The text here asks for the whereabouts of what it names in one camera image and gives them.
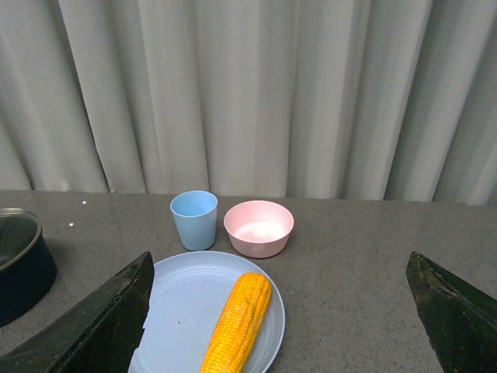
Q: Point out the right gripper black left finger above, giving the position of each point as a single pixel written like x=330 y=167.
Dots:
x=99 y=334

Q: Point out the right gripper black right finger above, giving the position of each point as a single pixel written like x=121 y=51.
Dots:
x=459 y=319

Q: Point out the yellow corn cob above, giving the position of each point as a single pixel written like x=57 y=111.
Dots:
x=239 y=324

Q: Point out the dark blue saucepan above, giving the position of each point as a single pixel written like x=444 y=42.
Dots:
x=28 y=270

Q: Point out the light blue plate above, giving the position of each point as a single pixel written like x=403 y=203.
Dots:
x=188 y=295

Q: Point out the light blue cup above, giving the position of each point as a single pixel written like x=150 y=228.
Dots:
x=195 y=215

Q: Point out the pink bowl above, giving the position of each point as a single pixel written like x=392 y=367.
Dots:
x=258 y=229

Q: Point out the white curtain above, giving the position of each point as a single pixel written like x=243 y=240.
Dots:
x=370 y=100

